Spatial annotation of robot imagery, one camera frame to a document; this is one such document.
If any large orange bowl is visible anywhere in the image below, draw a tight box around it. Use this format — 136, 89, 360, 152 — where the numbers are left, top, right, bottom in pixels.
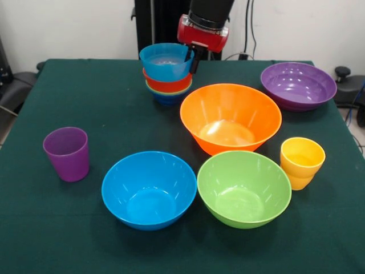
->
180, 83, 282, 156

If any dark blue small bowl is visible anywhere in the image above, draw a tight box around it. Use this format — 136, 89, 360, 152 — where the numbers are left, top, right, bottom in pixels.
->
145, 82, 191, 107

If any black pedestal leg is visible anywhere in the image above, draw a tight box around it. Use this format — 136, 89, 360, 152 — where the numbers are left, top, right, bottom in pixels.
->
333, 66, 365, 128
0, 61, 46, 115

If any small green bowl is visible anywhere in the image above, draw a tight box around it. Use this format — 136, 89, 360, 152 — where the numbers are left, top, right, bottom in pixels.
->
145, 80, 193, 96

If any black wall cable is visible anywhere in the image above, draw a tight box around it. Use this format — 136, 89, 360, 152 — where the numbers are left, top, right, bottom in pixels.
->
244, 0, 257, 60

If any blue floor cable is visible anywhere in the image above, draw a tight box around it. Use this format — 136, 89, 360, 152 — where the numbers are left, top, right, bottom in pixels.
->
344, 81, 365, 126

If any large blue bowl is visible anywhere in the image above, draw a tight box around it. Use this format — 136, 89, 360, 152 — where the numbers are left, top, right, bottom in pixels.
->
101, 151, 198, 232

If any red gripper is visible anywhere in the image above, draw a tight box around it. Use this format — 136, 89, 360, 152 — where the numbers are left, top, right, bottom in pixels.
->
176, 14, 230, 74

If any large purple bowl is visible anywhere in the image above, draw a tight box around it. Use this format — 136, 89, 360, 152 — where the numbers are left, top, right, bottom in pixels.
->
260, 62, 338, 112

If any light blue small bowl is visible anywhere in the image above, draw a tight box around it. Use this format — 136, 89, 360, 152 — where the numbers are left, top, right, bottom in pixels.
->
139, 42, 196, 83

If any purple cup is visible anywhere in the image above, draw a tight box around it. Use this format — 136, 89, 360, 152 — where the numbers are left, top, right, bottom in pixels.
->
42, 126, 90, 183

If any red small bowl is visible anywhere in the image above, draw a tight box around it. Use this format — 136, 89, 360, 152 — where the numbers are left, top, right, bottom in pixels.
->
142, 67, 193, 94

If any large green bowl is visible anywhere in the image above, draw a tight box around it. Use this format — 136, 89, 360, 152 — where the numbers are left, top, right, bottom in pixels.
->
197, 150, 293, 229

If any dark green tablecloth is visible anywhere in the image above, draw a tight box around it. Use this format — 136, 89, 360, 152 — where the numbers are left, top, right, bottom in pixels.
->
0, 58, 365, 274

